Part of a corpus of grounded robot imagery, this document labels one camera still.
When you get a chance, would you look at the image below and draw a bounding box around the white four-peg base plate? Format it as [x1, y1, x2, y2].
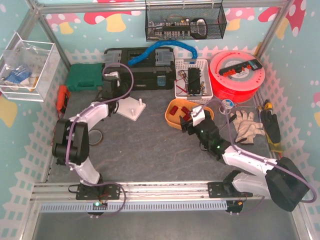
[117, 97, 146, 121]

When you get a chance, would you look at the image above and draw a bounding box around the brown tape roll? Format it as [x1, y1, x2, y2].
[88, 129, 104, 146]

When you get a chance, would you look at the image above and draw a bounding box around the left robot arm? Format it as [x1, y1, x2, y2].
[52, 75, 128, 201]

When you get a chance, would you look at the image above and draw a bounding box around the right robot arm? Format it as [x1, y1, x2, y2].
[180, 116, 311, 212]

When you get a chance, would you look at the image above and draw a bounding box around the orange plastic tray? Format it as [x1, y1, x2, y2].
[164, 98, 218, 135]

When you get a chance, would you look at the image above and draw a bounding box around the green tool case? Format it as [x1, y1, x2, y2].
[65, 63, 104, 92]

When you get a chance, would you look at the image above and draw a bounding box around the small solder spool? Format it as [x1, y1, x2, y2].
[219, 99, 234, 115]

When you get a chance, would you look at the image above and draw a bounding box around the black toolbox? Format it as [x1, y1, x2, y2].
[103, 46, 176, 91]

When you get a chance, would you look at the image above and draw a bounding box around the orange multimeter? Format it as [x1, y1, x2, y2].
[56, 85, 71, 114]

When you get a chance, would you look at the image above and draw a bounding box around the black plate in basket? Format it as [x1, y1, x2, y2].
[187, 67, 201, 95]

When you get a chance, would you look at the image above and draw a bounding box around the white work glove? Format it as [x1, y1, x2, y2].
[233, 110, 265, 145]

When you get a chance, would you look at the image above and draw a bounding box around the white perforated basket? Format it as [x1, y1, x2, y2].
[174, 59, 213, 104]

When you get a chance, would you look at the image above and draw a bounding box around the red filament spool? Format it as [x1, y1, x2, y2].
[208, 50, 266, 103]

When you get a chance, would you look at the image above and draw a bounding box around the black yellow glove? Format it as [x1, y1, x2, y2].
[260, 110, 283, 153]

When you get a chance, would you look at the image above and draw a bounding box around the yellow black screwdriver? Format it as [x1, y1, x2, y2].
[258, 99, 273, 112]

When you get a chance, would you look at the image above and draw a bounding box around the black connector strip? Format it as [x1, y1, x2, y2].
[218, 59, 263, 77]

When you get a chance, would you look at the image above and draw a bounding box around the blue white glove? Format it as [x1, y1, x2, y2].
[4, 65, 32, 87]

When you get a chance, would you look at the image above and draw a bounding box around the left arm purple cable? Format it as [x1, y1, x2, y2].
[64, 62, 135, 219]

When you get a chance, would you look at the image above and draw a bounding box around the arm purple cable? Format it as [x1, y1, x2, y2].
[198, 98, 316, 216]
[64, 62, 135, 219]

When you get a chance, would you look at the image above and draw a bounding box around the blue corrugated hose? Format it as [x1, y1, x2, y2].
[127, 40, 198, 66]

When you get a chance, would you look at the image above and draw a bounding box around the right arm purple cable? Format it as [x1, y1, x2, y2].
[198, 98, 316, 216]

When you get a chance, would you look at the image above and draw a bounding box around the black wire mesh basket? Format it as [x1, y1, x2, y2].
[145, 0, 227, 42]

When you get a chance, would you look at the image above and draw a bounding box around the clear acrylic wall box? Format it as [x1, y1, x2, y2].
[0, 32, 61, 102]

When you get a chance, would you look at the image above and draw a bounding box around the aluminium front rail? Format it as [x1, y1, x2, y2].
[30, 180, 271, 202]

